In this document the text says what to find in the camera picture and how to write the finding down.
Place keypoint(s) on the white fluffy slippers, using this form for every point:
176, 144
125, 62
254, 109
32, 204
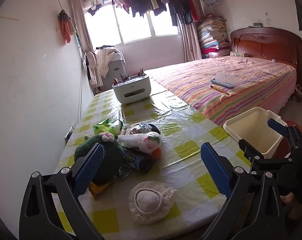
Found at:
298, 89

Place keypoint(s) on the green plastic snack bag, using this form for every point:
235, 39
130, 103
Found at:
113, 128

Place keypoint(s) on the orange towel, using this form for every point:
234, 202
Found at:
65, 27

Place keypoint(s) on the striped bedsheet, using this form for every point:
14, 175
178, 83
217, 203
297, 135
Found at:
253, 80

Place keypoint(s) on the white printed plastic bag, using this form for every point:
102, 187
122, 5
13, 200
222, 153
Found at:
146, 142

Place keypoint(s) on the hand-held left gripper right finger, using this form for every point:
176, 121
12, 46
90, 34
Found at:
216, 167

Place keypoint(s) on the beige curtain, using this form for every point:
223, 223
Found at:
191, 45
81, 25

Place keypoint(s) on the pens in organizer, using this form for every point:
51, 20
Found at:
126, 77

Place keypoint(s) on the small grey object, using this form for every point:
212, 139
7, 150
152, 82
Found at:
257, 25

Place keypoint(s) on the green plush toy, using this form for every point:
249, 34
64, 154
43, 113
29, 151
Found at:
111, 160

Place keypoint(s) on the white lace hat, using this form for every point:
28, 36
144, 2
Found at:
151, 201

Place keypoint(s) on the yellow checked tablecloth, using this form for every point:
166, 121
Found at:
181, 170

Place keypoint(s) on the beige hanging garments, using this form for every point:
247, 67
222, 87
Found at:
92, 65

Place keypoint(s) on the window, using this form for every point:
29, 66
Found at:
133, 27

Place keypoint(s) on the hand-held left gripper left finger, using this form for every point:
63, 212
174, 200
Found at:
89, 170

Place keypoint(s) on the stack of folded quilts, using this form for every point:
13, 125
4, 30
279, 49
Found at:
213, 37

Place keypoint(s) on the green patterned pillow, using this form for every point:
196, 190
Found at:
237, 54

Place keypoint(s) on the spotted white cloth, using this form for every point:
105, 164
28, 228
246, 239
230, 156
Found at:
104, 60

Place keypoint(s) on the white desk organizer box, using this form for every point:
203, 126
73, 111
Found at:
133, 91

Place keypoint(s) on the wooden headboard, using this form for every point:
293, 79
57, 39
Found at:
266, 45

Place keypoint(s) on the yellow snack wrapper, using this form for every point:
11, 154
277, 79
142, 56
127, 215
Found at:
98, 189

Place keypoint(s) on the grey cabinet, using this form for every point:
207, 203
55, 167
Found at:
114, 71

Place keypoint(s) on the brown bottle blue label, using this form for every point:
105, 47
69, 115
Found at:
138, 160

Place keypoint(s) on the cream plastic bin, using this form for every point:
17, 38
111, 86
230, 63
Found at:
251, 130

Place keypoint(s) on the white plush toy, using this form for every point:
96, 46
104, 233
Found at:
154, 129

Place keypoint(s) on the clear plastic wrapper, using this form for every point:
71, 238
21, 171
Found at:
124, 172

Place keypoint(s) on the row of hanging clothes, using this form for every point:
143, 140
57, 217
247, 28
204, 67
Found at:
153, 0

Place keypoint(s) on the yellow pencil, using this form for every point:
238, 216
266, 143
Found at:
219, 90

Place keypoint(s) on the orange fruit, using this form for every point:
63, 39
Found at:
157, 152

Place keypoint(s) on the person's right hand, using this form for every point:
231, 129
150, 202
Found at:
289, 202

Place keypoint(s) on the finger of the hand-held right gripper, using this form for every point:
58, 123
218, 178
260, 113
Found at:
278, 127
249, 150

